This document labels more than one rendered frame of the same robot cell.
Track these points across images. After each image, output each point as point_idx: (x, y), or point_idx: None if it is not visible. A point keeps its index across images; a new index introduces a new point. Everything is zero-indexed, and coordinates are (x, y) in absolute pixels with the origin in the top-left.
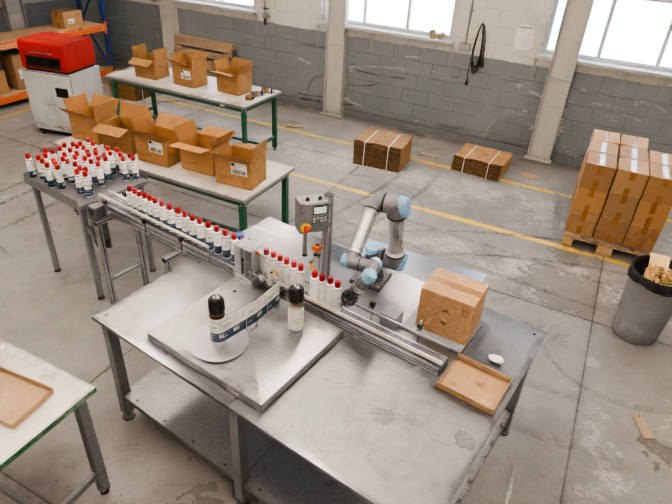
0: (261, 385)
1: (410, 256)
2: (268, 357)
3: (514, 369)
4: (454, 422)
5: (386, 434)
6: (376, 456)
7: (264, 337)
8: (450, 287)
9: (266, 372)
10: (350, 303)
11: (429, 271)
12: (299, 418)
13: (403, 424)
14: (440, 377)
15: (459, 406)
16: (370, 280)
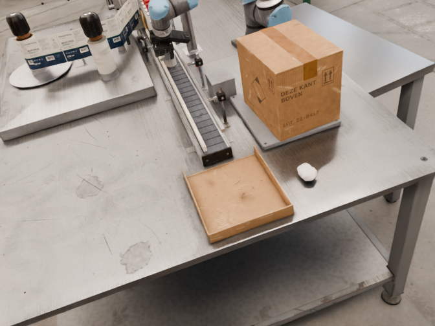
0: (20, 116)
1: (341, 27)
2: (57, 94)
3: (324, 196)
4: (152, 229)
5: (66, 207)
6: (28, 226)
7: (78, 76)
8: (276, 44)
9: (38, 106)
10: (154, 50)
11: (346, 46)
12: (21, 158)
13: (96, 205)
14: (204, 169)
15: (183, 213)
16: (152, 12)
